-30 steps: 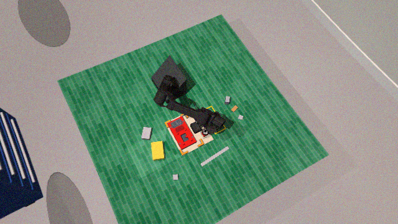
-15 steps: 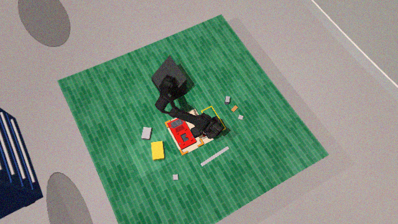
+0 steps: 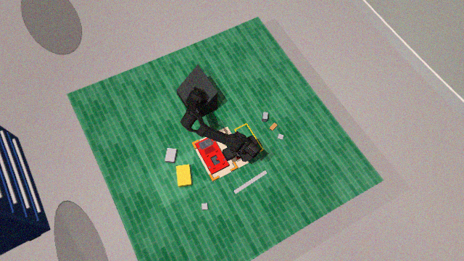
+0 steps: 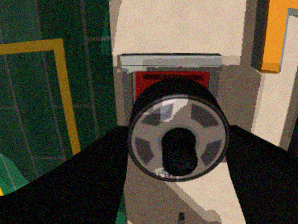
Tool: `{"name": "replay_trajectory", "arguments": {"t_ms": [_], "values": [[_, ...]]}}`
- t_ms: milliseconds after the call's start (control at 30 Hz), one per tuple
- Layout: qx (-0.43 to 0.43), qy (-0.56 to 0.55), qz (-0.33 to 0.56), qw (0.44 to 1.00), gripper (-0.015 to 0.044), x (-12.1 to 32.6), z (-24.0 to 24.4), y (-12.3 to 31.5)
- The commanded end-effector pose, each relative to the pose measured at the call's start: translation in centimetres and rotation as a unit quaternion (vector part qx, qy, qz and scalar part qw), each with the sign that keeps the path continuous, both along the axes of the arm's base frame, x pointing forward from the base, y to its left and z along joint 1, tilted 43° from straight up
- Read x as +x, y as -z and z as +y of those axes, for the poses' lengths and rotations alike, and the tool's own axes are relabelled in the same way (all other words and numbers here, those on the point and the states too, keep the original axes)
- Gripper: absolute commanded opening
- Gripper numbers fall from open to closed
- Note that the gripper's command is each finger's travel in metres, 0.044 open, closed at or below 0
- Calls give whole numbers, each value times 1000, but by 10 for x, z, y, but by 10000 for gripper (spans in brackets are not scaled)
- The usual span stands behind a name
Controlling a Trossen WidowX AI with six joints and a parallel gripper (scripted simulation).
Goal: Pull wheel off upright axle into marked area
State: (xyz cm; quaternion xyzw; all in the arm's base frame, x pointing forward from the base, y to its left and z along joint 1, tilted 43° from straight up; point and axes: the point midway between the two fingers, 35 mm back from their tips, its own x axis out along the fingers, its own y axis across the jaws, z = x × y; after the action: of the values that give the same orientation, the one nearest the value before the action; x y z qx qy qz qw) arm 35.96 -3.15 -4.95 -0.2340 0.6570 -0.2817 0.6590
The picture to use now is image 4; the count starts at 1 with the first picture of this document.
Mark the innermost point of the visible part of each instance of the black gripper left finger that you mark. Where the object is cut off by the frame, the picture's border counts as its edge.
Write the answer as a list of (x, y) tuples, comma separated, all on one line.
[(86, 189)]

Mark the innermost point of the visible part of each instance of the yellow tape outline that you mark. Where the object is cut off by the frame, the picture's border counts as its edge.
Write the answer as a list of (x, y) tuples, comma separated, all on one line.
[(66, 96)]

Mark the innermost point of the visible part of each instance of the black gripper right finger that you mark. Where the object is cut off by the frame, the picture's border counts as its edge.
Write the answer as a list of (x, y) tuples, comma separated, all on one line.
[(265, 178)]

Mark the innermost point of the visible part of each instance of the black wheel with grey hub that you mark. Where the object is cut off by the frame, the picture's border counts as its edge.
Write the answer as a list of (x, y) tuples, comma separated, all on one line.
[(174, 103)]

